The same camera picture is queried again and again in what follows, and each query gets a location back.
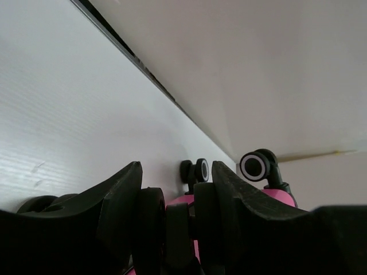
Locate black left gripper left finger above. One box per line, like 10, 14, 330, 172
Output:
1, 162, 143, 274

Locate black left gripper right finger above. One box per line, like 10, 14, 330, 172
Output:
212, 161, 366, 274

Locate pink hard-shell suitcase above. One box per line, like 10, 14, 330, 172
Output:
16, 148, 299, 275

